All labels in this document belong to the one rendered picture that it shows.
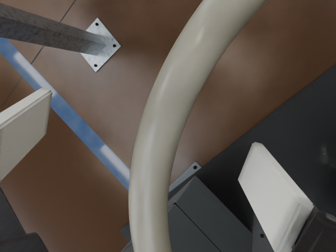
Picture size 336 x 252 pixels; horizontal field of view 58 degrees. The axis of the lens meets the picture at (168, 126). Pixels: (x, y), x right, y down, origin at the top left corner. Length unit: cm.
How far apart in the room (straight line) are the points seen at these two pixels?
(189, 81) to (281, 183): 8
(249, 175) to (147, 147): 7
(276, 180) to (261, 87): 131
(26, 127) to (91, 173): 163
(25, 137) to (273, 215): 13
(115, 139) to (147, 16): 66
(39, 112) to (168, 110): 8
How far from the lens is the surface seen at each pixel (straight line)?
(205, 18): 19
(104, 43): 168
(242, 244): 143
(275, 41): 149
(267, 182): 18
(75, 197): 189
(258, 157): 19
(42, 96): 18
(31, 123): 17
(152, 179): 21
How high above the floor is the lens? 147
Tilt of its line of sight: 72 degrees down
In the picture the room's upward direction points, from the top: 112 degrees counter-clockwise
